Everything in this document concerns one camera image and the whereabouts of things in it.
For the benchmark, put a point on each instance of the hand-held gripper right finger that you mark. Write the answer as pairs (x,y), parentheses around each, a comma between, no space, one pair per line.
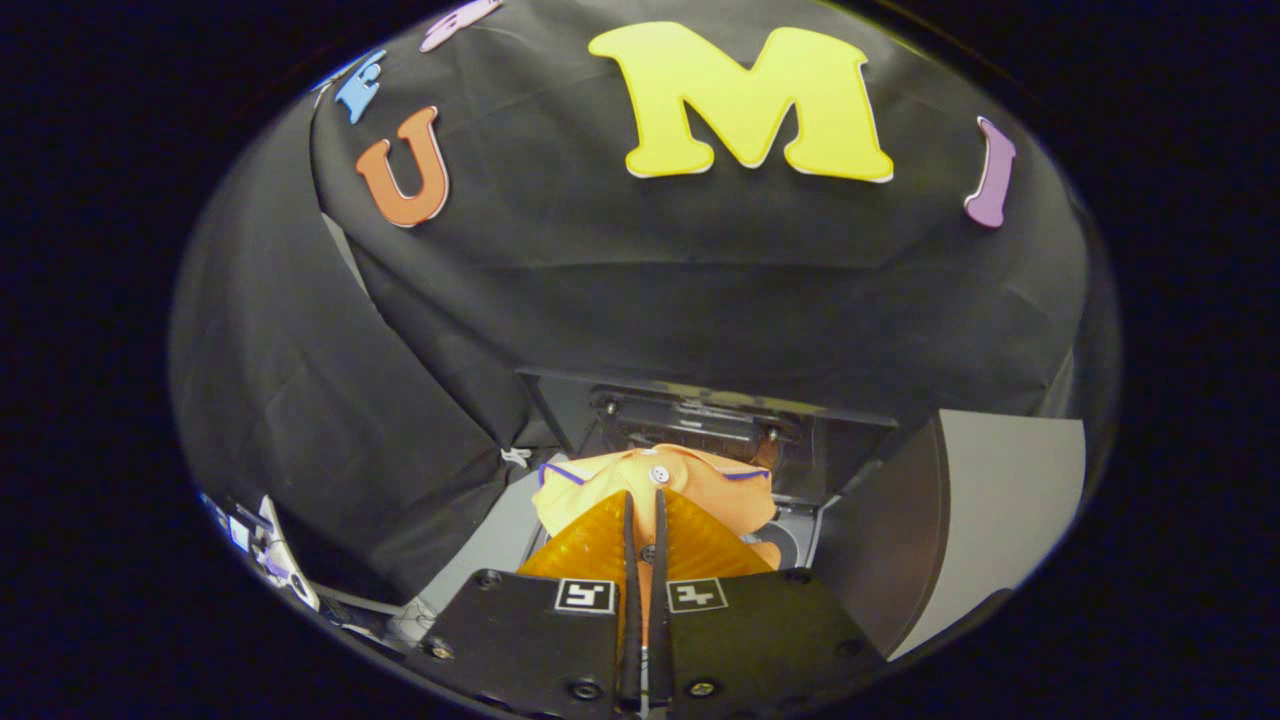
(750,640)

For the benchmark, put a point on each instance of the white purple object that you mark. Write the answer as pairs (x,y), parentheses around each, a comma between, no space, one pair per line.
(270,555)

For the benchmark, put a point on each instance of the grey cabinet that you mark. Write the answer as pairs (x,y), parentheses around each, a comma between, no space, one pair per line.
(1000,500)

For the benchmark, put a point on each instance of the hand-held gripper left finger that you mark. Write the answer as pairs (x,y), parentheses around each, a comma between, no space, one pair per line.
(540,640)

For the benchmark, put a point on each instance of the orange polo shirt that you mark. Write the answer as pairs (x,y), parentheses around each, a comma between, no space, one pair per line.
(690,480)

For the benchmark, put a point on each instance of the black backdrop cloth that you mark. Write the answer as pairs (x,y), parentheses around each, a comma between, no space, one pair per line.
(650,290)

